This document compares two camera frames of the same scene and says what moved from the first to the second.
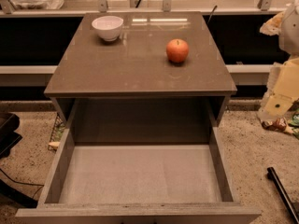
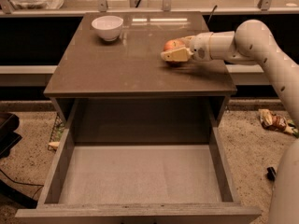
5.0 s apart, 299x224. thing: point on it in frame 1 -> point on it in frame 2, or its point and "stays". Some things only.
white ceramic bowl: (108, 26) stays
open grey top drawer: (140, 161) stays
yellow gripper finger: (273, 26) -> (187, 40)
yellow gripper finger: (283, 90) -> (180, 54)
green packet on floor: (293, 122) stays
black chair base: (9, 122) stays
